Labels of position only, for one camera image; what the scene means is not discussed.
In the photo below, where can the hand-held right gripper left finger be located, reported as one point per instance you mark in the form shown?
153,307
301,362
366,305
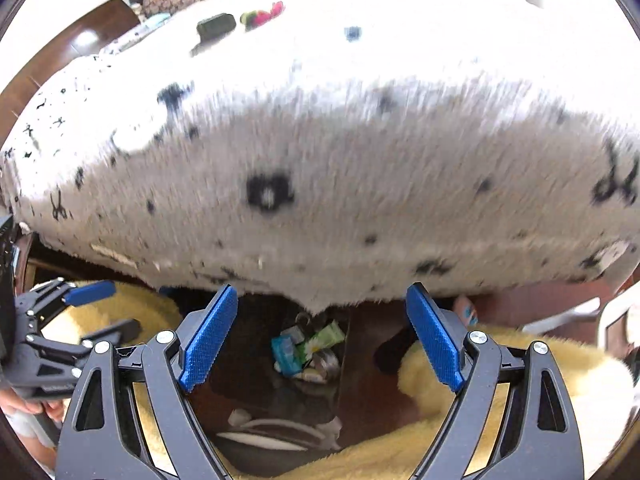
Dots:
207,340

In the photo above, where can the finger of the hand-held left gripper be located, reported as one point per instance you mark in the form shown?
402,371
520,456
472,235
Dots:
120,331
92,292

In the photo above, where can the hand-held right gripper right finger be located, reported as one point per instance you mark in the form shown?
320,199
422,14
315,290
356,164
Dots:
435,340

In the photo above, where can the black trash bin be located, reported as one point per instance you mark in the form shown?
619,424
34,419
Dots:
240,390

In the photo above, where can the teal packet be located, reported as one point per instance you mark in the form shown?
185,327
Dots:
287,355

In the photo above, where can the green daisy tube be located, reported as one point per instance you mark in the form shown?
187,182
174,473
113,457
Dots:
325,337

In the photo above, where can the person's left hand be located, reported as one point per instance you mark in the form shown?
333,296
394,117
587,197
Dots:
54,410

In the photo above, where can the yellow fluffy rug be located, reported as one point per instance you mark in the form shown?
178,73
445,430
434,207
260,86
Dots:
600,385

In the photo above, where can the white plastic furniture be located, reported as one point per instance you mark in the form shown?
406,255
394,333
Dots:
620,320

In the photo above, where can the grey cat print blanket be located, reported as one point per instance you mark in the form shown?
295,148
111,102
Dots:
350,135

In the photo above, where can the dark wooden headboard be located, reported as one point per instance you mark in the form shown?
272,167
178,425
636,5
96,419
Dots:
65,45

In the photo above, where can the teal cloth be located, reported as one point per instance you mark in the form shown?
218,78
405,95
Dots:
157,20

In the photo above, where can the black rectangular bottle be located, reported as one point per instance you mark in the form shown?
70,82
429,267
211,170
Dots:
216,26

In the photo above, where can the colourful plush toy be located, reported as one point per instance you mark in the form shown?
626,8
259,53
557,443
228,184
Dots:
262,15

